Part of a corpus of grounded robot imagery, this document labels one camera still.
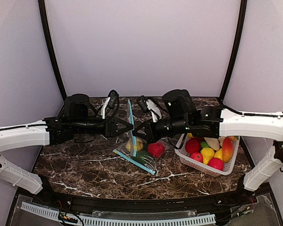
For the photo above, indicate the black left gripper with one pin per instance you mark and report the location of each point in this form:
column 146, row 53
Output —
column 111, row 127

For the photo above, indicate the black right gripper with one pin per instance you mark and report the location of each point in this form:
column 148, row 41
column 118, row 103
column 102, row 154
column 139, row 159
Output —
column 151, row 132

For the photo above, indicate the dark green toy pepper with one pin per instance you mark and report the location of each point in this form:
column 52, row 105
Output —
column 143, row 157

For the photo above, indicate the large clear zip bag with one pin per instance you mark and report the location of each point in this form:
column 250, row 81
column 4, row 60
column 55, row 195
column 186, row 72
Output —
column 151, row 168

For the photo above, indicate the red toy apple large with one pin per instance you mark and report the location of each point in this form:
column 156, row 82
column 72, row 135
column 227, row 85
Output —
column 156, row 150

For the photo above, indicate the white toy radish green leaves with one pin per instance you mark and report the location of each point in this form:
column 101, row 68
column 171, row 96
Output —
column 213, row 143

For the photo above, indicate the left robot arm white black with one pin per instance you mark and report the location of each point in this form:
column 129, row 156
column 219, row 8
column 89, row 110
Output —
column 77, row 116

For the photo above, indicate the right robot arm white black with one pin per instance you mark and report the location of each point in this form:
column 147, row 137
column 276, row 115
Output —
column 215, row 122

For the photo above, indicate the white plastic basket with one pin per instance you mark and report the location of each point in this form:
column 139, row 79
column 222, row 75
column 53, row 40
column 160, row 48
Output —
column 187, row 160

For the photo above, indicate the red toy fruit left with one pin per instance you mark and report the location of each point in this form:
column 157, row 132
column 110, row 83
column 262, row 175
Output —
column 192, row 146

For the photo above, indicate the red toy fruit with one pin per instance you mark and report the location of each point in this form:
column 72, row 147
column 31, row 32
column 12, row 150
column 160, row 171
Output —
column 216, row 163
column 192, row 146

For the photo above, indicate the red toy fruit front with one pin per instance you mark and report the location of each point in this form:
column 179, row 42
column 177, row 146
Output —
column 216, row 163

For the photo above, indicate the yellow toy lemon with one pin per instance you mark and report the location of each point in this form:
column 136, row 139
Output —
column 219, row 154

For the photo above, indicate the yellow toy pear with leaf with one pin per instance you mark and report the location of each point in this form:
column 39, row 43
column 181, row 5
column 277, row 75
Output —
column 234, row 138

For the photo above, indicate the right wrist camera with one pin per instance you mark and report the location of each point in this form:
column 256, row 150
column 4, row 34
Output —
column 147, row 105

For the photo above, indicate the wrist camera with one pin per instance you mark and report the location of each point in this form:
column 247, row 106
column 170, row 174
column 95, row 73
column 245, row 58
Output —
column 147, row 105
column 110, row 102

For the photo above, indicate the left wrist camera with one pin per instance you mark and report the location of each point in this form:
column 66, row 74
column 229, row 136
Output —
column 110, row 102

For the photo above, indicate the black front rail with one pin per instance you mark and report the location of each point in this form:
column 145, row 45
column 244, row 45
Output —
column 217, row 202

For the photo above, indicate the white slotted cable duct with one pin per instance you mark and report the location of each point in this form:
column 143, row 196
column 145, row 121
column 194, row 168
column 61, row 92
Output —
column 105, row 220

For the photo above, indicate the black corner frame post left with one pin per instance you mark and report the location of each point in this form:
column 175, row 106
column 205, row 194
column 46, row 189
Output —
column 50, row 48

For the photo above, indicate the black corner frame post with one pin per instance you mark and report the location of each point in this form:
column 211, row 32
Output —
column 235, row 49
column 50, row 48

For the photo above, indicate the black corner frame post right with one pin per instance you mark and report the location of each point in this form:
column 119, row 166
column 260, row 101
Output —
column 235, row 49

